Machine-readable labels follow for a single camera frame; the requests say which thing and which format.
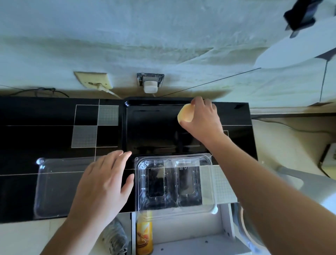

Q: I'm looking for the person's left hand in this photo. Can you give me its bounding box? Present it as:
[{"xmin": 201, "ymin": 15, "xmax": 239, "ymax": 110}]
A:
[{"xmin": 68, "ymin": 150, "xmax": 135, "ymax": 229}]

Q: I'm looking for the person's right hand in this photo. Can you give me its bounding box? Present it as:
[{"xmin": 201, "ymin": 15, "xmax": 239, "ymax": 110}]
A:
[{"xmin": 179, "ymin": 96, "xmax": 229, "ymax": 148}]

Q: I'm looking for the pale yellow round chip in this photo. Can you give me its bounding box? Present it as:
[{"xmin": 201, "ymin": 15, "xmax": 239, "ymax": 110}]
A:
[{"xmin": 178, "ymin": 103, "xmax": 195, "ymax": 124}]

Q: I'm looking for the person's right forearm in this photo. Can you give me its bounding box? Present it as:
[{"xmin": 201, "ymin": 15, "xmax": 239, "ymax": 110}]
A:
[{"xmin": 206, "ymin": 133, "xmax": 336, "ymax": 255}]

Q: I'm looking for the person's left forearm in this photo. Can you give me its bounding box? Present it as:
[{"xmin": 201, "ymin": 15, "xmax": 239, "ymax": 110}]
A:
[{"xmin": 39, "ymin": 217, "xmax": 112, "ymax": 255}]

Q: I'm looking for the black rectangular tray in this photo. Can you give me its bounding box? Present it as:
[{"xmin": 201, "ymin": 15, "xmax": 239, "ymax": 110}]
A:
[{"xmin": 123, "ymin": 97, "xmax": 208, "ymax": 156}]

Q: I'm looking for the clear plastic container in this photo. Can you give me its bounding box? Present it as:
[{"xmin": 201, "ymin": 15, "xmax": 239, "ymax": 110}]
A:
[{"xmin": 134, "ymin": 153, "xmax": 219, "ymax": 219}]

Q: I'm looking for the yellow chips can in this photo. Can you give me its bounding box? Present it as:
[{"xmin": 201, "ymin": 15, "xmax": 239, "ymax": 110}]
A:
[{"xmin": 136, "ymin": 210, "xmax": 154, "ymax": 255}]

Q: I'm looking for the grey knitted cloth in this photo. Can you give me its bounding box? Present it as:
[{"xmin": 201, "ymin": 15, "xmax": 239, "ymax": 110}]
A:
[{"xmin": 101, "ymin": 218, "xmax": 129, "ymax": 255}]

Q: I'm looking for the white charger plug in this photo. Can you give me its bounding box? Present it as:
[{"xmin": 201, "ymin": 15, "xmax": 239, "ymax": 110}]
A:
[{"xmin": 143, "ymin": 80, "xmax": 158, "ymax": 94}]

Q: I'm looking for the clear plastic lid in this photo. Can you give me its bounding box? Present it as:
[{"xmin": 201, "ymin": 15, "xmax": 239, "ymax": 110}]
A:
[{"xmin": 34, "ymin": 156, "xmax": 137, "ymax": 220}]

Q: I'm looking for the white shelf unit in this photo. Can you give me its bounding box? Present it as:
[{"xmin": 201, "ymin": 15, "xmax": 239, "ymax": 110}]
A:
[{"xmin": 131, "ymin": 203, "xmax": 253, "ymax": 255}]

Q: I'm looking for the white round bowl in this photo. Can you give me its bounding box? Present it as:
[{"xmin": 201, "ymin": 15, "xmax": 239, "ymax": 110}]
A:
[{"xmin": 237, "ymin": 202, "xmax": 267, "ymax": 255}]

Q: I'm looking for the white round disc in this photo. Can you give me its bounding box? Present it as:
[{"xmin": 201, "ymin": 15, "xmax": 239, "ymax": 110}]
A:
[{"xmin": 254, "ymin": 16, "xmax": 336, "ymax": 69}]

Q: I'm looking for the white plastic chair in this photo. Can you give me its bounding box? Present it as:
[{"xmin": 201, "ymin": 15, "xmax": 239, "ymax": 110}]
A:
[{"xmin": 275, "ymin": 165, "xmax": 336, "ymax": 214}]

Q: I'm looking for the thin black stand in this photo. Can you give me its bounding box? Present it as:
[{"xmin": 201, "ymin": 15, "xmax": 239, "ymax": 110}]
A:
[{"xmin": 307, "ymin": 58, "xmax": 334, "ymax": 107}]

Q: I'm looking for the black clamp device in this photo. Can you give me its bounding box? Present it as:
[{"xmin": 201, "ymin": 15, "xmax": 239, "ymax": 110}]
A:
[{"xmin": 283, "ymin": 0, "xmax": 324, "ymax": 39}]

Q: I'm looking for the thin black cable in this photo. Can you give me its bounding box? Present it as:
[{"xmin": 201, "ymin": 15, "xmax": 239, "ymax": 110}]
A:
[{"xmin": 160, "ymin": 67, "xmax": 262, "ymax": 98}]

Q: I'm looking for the metal wall outlet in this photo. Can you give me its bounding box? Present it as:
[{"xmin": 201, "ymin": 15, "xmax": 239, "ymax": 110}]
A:
[{"xmin": 137, "ymin": 73, "xmax": 165, "ymax": 89}]

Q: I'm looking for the beige plug with cable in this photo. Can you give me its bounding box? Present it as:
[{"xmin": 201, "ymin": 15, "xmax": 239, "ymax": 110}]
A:
[{"xmin": 95, "ymin": 82, "xmax": 123, "ymax": 100}]

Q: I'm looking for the grey cable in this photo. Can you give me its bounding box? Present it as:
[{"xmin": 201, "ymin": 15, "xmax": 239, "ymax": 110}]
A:
[{"xmin": 251, "ymin": 117, "xmax": 336, "ymax": 135}]

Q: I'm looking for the beige wall outlet plate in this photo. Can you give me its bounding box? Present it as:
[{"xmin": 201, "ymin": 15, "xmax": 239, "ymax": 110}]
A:
[{"xmin": 74, "ymin": 71, "xmax": 114, "ymax": 91}]

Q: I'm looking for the black tangled cable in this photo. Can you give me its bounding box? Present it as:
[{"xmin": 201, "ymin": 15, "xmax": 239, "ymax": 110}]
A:
[{"xmin": 0, "ymin": 84, "xmax": 70, "ymax": 98}]

